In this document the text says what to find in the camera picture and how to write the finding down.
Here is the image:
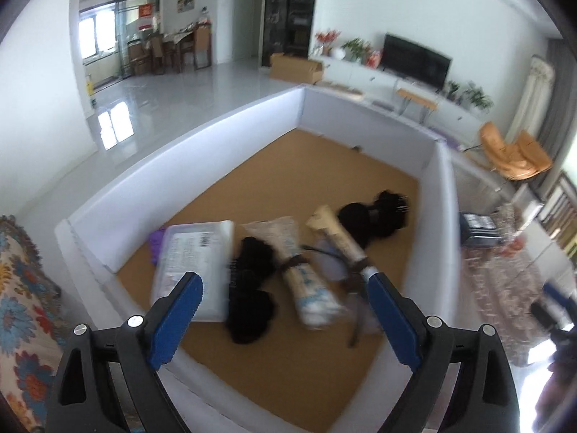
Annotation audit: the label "plastic bag bundle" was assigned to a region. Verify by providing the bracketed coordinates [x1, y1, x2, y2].
[243, 217, 345, 329]

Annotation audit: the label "purple item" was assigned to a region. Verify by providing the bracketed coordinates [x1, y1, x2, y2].
[147, 228, 166, 266]

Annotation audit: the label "person's right hand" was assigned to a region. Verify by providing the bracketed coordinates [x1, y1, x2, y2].
[533, 357, 576, 432]

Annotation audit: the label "metallic woven basket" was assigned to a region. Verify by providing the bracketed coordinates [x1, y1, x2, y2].
[491, 202, 523, 244]

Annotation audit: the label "black box on table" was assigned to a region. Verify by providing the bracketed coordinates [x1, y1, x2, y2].
[459, 212, 502, 247]

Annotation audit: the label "floral patterned cushion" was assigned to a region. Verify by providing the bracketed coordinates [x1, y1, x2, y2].
[1, 216, 67, 432]

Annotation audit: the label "orange butterfly chair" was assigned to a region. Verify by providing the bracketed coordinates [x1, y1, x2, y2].
[479, 122, 552, 181]

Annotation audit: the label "white floor air conditioner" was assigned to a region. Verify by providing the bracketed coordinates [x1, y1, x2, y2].
[506, 55, 555, 143]

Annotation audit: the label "white tv cabinet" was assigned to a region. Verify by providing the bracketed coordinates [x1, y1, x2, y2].
[310, 56, 483, 143]

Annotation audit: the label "wooden side table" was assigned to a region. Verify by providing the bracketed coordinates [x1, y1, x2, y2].
[395, 88, 438, 124]

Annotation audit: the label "green plants by tv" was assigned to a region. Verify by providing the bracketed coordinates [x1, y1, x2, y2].
[445, 80, 494, 111]

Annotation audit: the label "black flat television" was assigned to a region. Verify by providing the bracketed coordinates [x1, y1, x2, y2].
[380, 33, 452, 90]

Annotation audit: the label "brown cardboard box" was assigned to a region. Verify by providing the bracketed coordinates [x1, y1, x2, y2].
[270, 53, 324, 85]

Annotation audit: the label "wooden dining table set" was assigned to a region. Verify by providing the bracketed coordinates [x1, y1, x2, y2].
[126, 22, 213, 76]

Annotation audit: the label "green potted plant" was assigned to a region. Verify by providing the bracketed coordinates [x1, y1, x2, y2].
[341, 37, 372, 64]

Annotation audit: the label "red flower vase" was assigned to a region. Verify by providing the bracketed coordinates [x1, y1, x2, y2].
[315, 29, 341, 56]

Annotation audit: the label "black tall cabinet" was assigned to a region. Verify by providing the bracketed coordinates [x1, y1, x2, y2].
[261, 0, 316, 66]

